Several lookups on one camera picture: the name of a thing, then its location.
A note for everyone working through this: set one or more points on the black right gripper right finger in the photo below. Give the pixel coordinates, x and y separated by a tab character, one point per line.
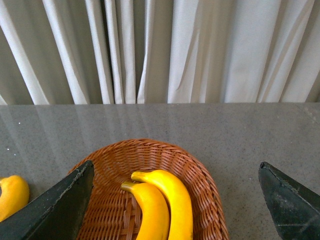
294	208

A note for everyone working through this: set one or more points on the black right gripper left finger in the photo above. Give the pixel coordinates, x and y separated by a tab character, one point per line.
58	213

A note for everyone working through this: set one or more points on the yellow banana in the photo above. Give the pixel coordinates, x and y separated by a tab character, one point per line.
14	195
155	222
179	200

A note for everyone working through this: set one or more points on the brown wicker basket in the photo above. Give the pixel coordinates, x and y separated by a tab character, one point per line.
114	214

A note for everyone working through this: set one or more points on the yellow banana front in basket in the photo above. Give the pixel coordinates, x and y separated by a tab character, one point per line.
155	222

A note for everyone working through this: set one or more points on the white pleated curtain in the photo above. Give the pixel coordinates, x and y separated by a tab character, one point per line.
159	51

